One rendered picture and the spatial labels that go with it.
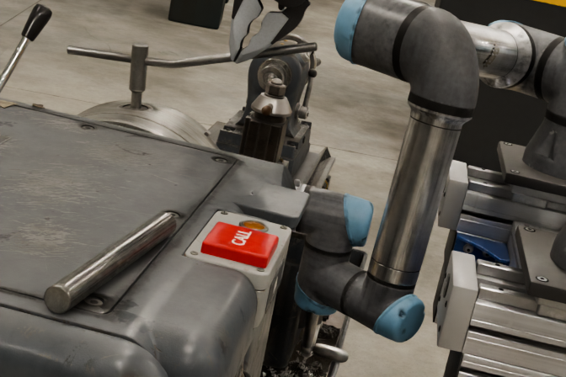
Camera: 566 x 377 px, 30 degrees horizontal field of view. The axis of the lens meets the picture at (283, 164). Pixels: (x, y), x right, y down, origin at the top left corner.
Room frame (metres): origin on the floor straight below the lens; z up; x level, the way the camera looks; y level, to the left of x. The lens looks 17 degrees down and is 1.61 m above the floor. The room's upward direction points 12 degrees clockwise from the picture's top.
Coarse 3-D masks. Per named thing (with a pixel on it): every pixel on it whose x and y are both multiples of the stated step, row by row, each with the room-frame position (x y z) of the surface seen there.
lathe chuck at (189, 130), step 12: (96, 108) 1.38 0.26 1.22; (108, 108) 1.36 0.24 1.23; (120, 108) 1.36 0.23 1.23; (156, 108) 1.38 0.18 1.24; (168, 108) 1.40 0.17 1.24; (156, 120) 1.33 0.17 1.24; (168, 120) 1.35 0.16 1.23; (180, 120) 1.37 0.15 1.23; (192, 120) 1.39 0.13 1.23; (180, 132) 1.33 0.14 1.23; (192, 132) 1.35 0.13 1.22; (204, 132) 1.38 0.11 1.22; (204, 144) 1.35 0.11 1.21
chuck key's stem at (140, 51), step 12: (132, 48) 1.36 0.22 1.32; (144, 48) 1.36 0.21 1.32; (132, 60) 1.36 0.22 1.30; (144, 60) 1.36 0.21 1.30; (132, 72) 1.36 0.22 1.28; (144, 72) 1.36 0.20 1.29; (132, 84) 1.36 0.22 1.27; (144, 84) 1.36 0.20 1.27; (132, 96) 1.36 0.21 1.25; (132, 108) 1.36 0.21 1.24
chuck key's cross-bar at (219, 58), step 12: (72, 48) 1.38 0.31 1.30; (84, 48) 1.38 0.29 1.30; (276, 48) 1.34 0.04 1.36; (288, 48) 1.34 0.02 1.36; (300, 48) 1.34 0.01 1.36; (312, 48) 1.34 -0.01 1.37; (120, 60) 1.37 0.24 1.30; (156, 60) 1.36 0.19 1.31; (168, 60) 1.36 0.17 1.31; (180, 60) 1.36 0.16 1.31; (192, 60) 1.36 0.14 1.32; (204, 60) 1.35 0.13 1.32; (216, 60) 1.35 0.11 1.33; (228, 60) 1.35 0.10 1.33
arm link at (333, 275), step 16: (304, 256) 1.54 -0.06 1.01; (320, 256) 1.52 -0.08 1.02; (336, 256) 1.52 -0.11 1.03; (304, 272) 1.53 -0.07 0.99; (320, 272) 1.52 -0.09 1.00; (336, 272) 1.51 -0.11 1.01; (352, 272) 1.50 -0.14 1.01; (304, 288) 1.53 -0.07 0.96; (320, 288) 1.51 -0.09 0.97; (336, 288) 1.49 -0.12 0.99; (304, 304) 1.52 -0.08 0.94; (320, 304) 1.52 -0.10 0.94; (336, 304) 1.49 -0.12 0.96
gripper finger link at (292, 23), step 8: (288, 8) 1.33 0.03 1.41; (296, 8) 1.32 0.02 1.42; (304, 8) 1.32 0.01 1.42; (288, 16) 1.33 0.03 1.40; (296, 16) 1.32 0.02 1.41; (288, 24) 1.32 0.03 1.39; (296, 24) 1.32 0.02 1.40; (280, 32) 1.33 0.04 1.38; (288, 32) 1.32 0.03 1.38; (272, 40) 1.33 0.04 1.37
